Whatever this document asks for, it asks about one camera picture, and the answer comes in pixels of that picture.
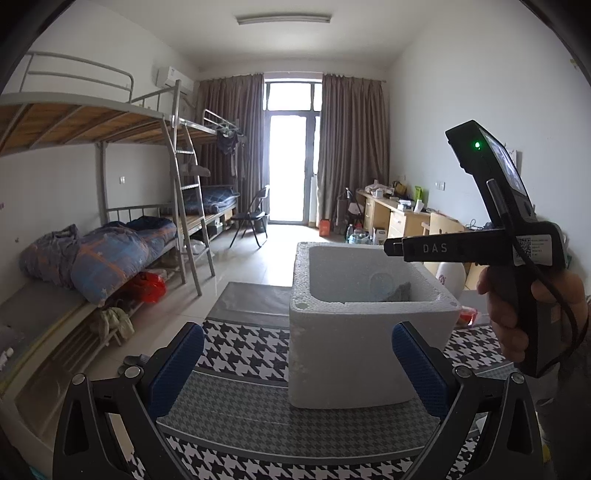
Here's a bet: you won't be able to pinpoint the black folding chair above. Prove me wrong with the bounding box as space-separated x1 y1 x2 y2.
229 185 270 247

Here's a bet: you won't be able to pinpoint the glass balcony door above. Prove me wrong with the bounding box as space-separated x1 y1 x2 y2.
263 79 322 226

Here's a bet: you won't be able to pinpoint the person's right hand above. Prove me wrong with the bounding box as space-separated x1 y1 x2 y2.
476 264 590 370

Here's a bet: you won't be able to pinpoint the black slippers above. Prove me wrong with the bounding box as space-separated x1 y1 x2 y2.
117 354 150 376

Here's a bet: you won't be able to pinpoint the white air conditioner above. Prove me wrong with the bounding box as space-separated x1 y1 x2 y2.
156 66 194 96

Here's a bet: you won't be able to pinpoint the orange small bin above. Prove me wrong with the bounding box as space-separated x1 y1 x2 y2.
318 219 332 237

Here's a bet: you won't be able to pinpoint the red snack packet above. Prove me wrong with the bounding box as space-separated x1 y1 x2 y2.
456 307 480 328

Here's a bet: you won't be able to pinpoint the metal bunk bed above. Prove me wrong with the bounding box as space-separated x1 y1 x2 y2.
1 51 216 474

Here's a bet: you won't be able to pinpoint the wooden desk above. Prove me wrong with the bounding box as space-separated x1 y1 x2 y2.
356 190 430 238

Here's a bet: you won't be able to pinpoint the houndstooth tablecloth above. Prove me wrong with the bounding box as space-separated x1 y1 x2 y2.
124 281 546 480

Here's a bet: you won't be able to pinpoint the brown left curtain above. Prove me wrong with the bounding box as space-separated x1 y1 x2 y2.
195 73 269 212

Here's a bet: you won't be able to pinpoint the wooden smiley chair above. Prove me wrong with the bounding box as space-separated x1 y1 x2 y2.
422 212 467 235

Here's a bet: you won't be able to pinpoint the ceiling tube light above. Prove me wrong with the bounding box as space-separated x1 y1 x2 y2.
235 13 332 26

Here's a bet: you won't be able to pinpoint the brown right curtain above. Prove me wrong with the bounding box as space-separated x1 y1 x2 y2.
318 74 390 220

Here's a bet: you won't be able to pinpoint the grey knitted sock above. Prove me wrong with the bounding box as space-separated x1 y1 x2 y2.
386 282 412 302

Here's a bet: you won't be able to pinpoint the brown curtain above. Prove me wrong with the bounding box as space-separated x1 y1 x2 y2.
318 74 390 220
195 73 269 212

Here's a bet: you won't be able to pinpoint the blue plaid quilt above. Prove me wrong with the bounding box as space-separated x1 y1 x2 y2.
19 216 177 306

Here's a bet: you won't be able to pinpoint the white lotion pump bottle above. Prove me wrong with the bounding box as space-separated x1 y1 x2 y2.
436 262 467 299

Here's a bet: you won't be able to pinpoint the red plastic bag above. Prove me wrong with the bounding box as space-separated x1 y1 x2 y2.
122 272 167 303

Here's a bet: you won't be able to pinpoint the white styrofoam box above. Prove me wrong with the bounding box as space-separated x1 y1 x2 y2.
288 242 460 410

